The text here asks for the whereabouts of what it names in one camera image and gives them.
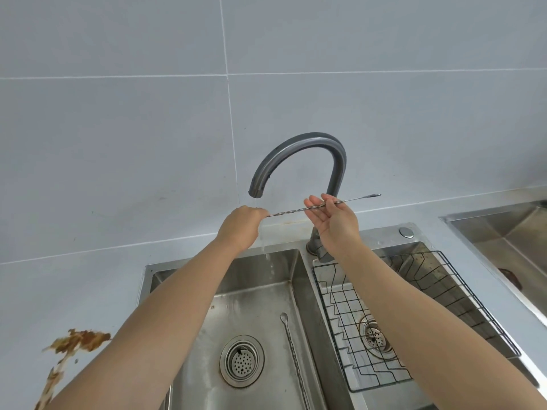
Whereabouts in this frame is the twisted metal bar spoon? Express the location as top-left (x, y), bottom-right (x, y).
top-left (265, 193), bottom-right (382, 218)
top-left (280, 312), bottom-right (312, 410)

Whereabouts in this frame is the stainless steel single sink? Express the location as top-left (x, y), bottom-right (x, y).
top-left (438, 200), bottom-right (547, 328)

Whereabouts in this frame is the grey curved faucet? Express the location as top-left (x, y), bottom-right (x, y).
top-left (248, 132), bottom-right (348, 264)

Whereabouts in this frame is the round metal drain strainer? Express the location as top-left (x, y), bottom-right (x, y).
top-left (359, 316), bottom-right (393, 354)
top-left (220, 335), bottom-right (266, 387)

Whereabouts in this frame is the stainless steel double sink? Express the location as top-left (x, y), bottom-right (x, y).
top-left (138, 223), bottom-right (540, 410)

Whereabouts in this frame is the person's right forearm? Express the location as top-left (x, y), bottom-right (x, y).
top-left (331, 238), bottom-right (547, 410)

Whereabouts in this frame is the person's left forearm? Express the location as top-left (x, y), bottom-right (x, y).
top-left (40, 237), bottom-right (242, 410)

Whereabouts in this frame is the brown sauce spill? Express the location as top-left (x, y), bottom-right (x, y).
top-left (33, 329), bottom-right (113, 410)

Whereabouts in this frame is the person's right hand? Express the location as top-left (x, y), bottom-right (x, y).
top-left (303, 193), bottom-right (363, 257)

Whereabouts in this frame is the black wire drying rack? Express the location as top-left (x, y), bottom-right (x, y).
top-left (311, 250), bottom-right (522, 393)

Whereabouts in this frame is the person's left hand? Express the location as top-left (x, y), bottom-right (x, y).
top-left (217, 205), bottom-right (269, 253)

